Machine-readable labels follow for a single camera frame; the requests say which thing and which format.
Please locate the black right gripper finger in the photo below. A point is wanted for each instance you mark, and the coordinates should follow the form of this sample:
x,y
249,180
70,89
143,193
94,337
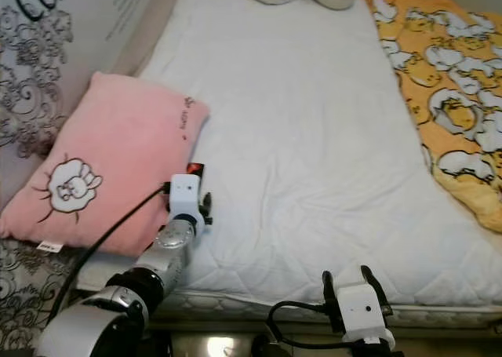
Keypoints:
x,y
375,285
330,294

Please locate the dark book with red cover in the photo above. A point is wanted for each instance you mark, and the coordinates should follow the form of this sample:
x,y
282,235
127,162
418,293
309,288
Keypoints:
x,y
194,169

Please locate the pink sheep print pillow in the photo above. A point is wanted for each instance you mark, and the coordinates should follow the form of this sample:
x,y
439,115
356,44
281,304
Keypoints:
x,y
118,153

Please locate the yellow cartoon print blanket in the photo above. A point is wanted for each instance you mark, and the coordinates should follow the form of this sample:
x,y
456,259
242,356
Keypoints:
x,y
447,74

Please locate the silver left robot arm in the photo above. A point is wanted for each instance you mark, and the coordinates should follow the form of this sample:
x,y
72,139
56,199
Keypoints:
x,y
172,251

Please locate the white quilted mattress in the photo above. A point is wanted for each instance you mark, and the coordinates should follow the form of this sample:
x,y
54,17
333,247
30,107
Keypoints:
x,y
306,137

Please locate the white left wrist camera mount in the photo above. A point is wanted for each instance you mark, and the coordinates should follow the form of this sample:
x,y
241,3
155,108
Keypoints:
x,y
186,198

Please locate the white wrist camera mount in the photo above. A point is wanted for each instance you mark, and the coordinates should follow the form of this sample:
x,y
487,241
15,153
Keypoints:
x,y
186,198
362,314

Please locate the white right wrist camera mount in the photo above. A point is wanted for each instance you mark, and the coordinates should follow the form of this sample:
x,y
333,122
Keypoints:
x,y
362,314

